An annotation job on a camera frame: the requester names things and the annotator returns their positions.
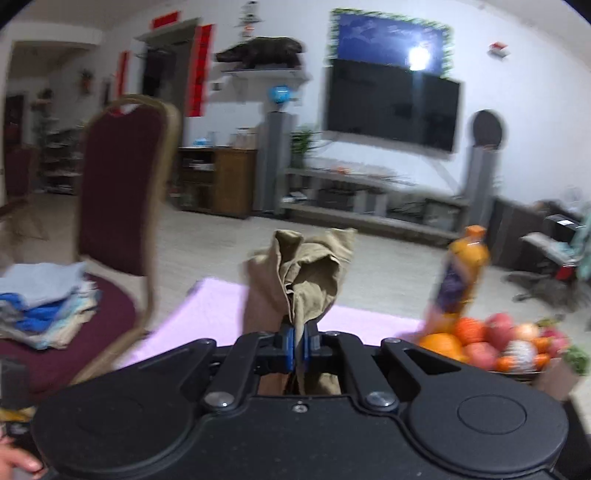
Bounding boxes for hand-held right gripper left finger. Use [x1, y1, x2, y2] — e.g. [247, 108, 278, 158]
[117, 323, 297, 413]

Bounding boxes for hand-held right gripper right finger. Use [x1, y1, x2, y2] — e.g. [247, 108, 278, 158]
[302, 323, 467, 413]

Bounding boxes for khaki pants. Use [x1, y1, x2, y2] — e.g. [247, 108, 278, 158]
[242, 226, 359, 398]

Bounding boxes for person's left hand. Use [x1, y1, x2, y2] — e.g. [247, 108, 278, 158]
[0, 436, 45, 477]

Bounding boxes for beige folded cloth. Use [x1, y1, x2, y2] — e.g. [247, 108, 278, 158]
[0, 281, 103, 352]

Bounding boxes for pink blanket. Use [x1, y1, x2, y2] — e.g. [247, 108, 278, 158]
[113, 276, 426, 371]

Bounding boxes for light blue folded cloth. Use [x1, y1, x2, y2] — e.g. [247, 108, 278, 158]
[0, 261, 89, 308]

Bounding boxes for large orange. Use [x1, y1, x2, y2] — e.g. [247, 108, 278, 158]
[418, 332, 464, 361]

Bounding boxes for orange in foam net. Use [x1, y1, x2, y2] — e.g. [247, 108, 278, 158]
[453, 317, 488, 344]

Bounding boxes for grey television stand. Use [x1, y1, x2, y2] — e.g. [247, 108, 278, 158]
[279, 157, 472, 241]

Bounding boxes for orange juice bottle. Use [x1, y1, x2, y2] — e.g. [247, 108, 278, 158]
[424, 224, 491, 334]

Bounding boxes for wooden cabinet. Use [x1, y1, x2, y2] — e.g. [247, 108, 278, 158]
[177, 145, 258, 219]

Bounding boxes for large red apple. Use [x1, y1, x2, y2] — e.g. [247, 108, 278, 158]
[485, 313, 519, 352]

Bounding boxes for green houseplant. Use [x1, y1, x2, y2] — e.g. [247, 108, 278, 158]
[289, 126, 320, 169]

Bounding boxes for fruit in white foam net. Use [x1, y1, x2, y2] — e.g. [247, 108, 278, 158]
[502, 342, 539, 371]

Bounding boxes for maroon dining chair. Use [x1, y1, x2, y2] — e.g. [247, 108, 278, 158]
[0, 94, 184, 408]
[0, 143, 43, 219]

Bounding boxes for metal fruit tray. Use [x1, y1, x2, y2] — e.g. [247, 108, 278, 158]
[488, 364, 556, 378]

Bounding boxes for pale apple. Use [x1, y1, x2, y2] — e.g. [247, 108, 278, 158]
[513, 322, 541, 343]

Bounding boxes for dark low cabinet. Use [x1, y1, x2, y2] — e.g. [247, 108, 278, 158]
[488, 196, 579, 271]

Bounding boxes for open storage rack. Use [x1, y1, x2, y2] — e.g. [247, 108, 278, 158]
[34, 99, 82, 195]

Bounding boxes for pink fruit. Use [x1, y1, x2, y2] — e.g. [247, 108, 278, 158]
[542, 327, 571, 357]

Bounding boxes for grey office chair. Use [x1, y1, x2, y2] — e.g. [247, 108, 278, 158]
[505, 230, 591, 308]

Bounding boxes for beige plant pot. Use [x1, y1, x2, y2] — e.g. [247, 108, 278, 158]
[536, 357, 583, 402]

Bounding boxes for blue globe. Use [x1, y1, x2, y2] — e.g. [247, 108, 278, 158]
[269, 84, 293, 112]

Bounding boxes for flat screen television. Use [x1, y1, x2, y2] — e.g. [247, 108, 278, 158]
[322, 57, 463, 156]

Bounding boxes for long red door banner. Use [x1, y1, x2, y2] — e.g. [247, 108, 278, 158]
[187, 23, 216, 119]

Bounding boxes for dark animal figure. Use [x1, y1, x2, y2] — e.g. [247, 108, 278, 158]
[214, 36, 306, 70]

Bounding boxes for white wall shelf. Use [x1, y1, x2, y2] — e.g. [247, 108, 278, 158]
[221, 67, 311, 88]

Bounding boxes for blue wall poster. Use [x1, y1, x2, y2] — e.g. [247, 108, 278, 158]
[328, 8, 454, 79]

